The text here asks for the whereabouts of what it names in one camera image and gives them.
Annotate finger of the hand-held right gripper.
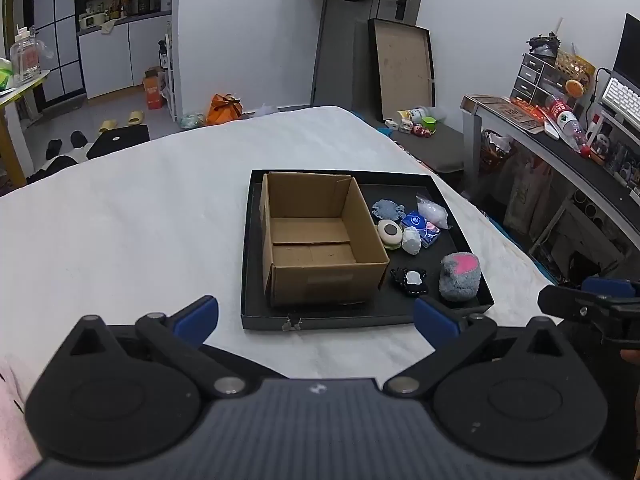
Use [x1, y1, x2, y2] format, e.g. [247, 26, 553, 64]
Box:
[537, 285, 603, 322]
[581, 276, 637, 298]

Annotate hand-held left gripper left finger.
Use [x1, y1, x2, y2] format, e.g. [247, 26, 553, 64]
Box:
[65, 296, 261, 397]

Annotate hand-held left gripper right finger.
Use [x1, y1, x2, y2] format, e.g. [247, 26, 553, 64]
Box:
[414, 295, 568, 397]

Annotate black pouch with white patch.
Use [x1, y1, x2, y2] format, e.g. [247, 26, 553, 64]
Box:
[390, 267, 430, 300]

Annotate grey plush with pink heart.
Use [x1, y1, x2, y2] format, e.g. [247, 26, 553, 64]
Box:
[439, 252, 483, 303]

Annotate white soft wad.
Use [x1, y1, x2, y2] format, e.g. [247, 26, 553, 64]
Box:
[401, 226, 424, 255]

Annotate blue tissue pack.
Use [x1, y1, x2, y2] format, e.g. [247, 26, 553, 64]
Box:
[400, 210, 442, 249]

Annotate brown cardboard box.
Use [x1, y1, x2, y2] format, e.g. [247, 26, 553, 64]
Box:
[259, 172, 391, 309]

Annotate black shallow tray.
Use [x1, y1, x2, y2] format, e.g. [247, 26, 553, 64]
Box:
[240, 169, 496, 332]

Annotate round white plush black spot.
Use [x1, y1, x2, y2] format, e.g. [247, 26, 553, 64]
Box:
[376, 219, 405, 251]

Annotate clear bag of white filling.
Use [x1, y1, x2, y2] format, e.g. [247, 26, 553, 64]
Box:
[416, 195, 452, 231]

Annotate blue-grey knitted piece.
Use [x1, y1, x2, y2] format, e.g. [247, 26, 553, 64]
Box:
[372, 199, 407, 222]

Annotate bags under desk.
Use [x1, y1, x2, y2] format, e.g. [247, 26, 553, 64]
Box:
[480, 130, 553, 237]

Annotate black desk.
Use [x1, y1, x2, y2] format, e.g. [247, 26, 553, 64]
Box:
[460, 94, 640, 261]

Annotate panda figurine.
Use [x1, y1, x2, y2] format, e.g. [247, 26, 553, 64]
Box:
[590, 127, 614, 159]

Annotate grey bench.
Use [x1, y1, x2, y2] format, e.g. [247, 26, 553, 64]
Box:
[380, 120, 466, 174]

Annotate plastic water bottle red label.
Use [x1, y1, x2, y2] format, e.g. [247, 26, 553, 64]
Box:
[545, 94, 592, 159]

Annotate white keyboard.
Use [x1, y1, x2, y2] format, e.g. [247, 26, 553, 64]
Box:
[600, 77, 640, 127]

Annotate black laptop bag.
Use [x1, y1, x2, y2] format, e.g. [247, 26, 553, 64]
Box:
[87, 124, 151, 160]

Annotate brown cardboard sheets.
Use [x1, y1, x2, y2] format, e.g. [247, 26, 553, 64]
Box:
[470, 94, 547, 134]

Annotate white snack cup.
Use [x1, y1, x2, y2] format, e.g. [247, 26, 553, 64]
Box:
[397, 106, 431, 128]

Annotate black cloth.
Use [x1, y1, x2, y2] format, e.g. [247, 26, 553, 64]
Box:
[27, 155, 79, 184]

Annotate orange bag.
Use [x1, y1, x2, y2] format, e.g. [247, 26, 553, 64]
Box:
[206, 93, 244, 126]

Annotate pink fleece garment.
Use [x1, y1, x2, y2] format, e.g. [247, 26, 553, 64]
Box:
[0, 357, 43, 478]

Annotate grey drawer organizer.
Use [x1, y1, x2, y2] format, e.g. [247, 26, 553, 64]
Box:
[510, 52, 592, 111]

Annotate woven basket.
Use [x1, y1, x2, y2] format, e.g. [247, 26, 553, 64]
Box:
[555, 49, 597, 87]

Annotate orange cardboard box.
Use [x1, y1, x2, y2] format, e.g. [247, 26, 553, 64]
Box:
[142, 66, 167, 110]

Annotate black monitor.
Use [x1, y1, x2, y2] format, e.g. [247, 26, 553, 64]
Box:
[612, 12, 640, 92]

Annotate white narrow rack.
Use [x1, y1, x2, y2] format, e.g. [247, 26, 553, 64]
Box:
[162, 20, 179, 122]

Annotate black model figure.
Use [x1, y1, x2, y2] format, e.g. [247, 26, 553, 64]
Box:
[525, 30, 564, 59]

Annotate black framed brown board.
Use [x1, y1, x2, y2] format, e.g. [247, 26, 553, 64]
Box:
[367, 17, 437, 122]

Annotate yellow wooden table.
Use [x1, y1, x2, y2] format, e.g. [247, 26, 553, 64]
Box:
[0, 70, 51, 187]

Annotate white cabinet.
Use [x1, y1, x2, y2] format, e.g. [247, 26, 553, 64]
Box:
[77, 10, 173, 100]

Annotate grey leaning panel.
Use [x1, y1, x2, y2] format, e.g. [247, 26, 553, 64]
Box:
[311, 0, 382, 111]

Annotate glass jar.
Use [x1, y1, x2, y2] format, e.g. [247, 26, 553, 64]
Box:
[10, 25, 52, 86]

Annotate black framed glass partition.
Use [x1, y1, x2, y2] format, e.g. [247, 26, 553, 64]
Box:
[25, 0, 87, 107]

